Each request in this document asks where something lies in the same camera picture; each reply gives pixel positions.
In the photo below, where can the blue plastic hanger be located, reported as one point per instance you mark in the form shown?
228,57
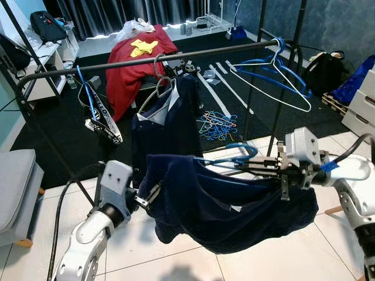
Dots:
252,61
296,82
243,146
88,93

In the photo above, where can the navy knit sweater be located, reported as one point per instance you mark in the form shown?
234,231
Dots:
234,216

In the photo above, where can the heap of colourful hangers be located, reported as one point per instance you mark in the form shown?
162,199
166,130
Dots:
217,126

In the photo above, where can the wooden pallet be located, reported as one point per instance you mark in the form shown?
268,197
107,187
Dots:
335,105

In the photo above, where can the black garment white lettered band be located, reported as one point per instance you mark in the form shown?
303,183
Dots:
105,126

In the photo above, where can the white drawer cabinet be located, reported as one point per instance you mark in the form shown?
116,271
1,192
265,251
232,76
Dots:
360,117

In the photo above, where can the black duffel bag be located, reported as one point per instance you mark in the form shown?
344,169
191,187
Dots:
322,73

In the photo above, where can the blue cloth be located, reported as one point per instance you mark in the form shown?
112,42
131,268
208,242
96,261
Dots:
354,85

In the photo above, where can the grey ottoman wooden feet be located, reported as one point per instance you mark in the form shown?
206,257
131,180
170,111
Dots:
17,187

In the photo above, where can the red flag with yellow star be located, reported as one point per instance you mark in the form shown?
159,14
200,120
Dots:
126,76

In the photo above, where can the small grey box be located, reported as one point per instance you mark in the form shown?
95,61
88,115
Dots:
95,82

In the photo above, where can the black metal clothes rack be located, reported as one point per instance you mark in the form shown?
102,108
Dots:
205,52

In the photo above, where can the blue container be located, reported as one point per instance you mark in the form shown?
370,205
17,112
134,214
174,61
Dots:
239,33

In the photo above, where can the white shelf unit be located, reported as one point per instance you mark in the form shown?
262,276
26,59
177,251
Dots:
50,70

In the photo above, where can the white plastic bag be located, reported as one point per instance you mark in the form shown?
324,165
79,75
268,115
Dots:
136,29

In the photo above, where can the dark pleated curtain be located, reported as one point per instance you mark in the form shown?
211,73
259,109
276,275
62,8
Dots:
117,12

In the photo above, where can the flat black bag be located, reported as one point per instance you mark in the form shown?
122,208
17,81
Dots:
13,55

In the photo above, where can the black backpack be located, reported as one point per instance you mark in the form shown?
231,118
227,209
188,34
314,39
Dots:
48,26

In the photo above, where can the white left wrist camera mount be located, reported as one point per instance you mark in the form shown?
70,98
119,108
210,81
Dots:
117,178

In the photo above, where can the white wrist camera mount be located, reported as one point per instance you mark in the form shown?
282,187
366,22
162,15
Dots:
117,178
302,143

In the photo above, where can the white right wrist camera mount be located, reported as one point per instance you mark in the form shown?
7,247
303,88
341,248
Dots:
302,143

